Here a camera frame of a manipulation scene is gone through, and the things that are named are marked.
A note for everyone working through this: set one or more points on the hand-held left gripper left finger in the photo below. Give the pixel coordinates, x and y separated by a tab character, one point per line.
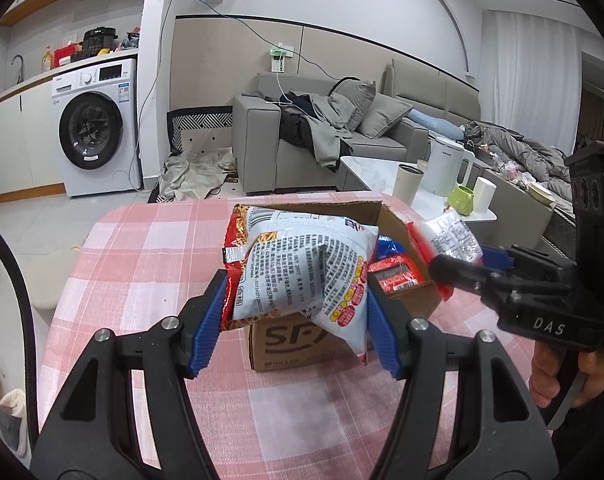
209	327

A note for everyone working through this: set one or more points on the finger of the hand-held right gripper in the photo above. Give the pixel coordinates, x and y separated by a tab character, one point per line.
497	258
462	272

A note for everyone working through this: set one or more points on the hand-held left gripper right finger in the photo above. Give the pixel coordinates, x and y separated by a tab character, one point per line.
384	335

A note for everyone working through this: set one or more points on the white red snack packet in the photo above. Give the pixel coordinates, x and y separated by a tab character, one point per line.
452	235

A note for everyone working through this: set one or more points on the red barcode snack packet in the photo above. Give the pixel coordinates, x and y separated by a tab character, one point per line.
402	275

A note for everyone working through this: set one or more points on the large cardboard box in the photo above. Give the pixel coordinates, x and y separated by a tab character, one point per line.
282	342

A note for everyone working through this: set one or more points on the blue snack packet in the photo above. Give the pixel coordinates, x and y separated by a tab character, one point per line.
389	245

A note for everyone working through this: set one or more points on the large white noodle snack bag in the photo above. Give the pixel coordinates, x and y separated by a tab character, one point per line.
302	270

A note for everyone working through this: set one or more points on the person's right forearm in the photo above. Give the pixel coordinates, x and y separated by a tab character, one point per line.
592	445

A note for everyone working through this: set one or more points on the person's right hand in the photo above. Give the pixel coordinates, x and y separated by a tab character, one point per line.
544	375

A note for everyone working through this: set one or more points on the beige side table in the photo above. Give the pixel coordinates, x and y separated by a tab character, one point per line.
522	215

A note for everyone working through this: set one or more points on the white cup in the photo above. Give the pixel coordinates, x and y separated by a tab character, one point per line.
484	197

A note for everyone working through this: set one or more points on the green mug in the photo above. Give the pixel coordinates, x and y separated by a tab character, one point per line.
461	201

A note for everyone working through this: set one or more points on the beige bowl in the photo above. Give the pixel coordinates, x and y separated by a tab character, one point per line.
542	192

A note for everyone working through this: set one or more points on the pink checked tablecloth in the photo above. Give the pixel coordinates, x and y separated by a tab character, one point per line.
146	270

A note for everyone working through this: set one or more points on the beige tumbler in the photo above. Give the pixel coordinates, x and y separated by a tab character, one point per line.
408	185

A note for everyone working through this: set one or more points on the white electric kettle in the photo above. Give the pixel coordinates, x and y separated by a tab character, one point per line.
444	170

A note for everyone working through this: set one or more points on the grey quilted blanket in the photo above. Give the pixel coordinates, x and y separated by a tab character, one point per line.
522	150

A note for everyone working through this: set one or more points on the small beige cup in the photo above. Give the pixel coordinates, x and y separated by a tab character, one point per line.
422	164

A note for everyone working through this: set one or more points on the white marble coffee table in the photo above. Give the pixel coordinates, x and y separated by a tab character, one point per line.
367	175

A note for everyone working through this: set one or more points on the light blue pillow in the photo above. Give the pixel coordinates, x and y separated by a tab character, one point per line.
432	122

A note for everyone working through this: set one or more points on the crumpled beige floor cloth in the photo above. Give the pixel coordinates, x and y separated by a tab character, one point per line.
191	175

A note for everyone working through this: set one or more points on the white round seat cushion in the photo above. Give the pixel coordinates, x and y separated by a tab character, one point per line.
51	280

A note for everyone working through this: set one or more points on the light grey cushion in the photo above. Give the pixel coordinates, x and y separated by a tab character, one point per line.
384	117

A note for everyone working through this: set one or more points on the grey sofa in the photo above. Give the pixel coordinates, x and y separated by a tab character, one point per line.
257	150

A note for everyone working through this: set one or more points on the dark wardrobe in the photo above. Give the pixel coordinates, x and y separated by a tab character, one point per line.
602	105

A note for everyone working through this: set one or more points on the white curtain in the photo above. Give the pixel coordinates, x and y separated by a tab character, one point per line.
532	75

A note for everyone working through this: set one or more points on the grey coat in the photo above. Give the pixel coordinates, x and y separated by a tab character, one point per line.
329	135

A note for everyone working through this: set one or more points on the dark grey cushion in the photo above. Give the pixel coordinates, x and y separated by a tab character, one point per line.
354	102

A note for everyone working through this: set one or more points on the white slipper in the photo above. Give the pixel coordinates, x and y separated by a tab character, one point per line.
11	420

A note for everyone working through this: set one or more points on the dark clothes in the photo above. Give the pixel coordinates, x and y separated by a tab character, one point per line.
294	122

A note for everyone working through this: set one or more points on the white washing machine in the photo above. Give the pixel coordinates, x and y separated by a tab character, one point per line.
99	130

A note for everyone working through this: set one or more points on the white lower cabinets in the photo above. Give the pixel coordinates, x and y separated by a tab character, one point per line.
16	145

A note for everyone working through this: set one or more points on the black pressure cooker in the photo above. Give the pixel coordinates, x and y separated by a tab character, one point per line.
100	42

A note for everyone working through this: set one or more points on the red box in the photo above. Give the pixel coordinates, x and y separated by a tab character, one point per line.
67	55

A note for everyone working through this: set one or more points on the yellow bottle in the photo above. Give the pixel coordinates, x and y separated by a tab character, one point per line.
47	60

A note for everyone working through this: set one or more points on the curved kitchen faucet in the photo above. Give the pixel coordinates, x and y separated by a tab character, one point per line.
20	62

